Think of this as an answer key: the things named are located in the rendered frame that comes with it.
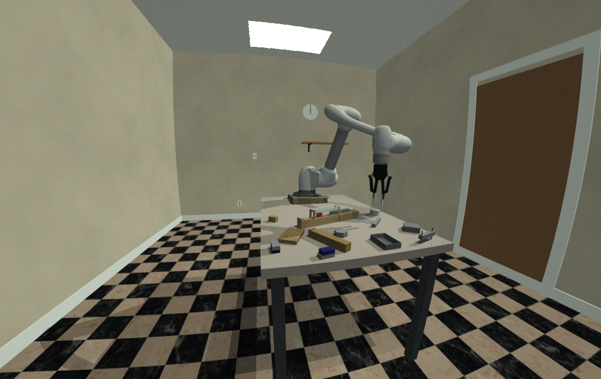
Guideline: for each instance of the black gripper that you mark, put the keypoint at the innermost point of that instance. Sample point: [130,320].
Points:
[379,173]

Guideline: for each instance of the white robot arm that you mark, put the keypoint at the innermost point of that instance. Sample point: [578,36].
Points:
[384,141]

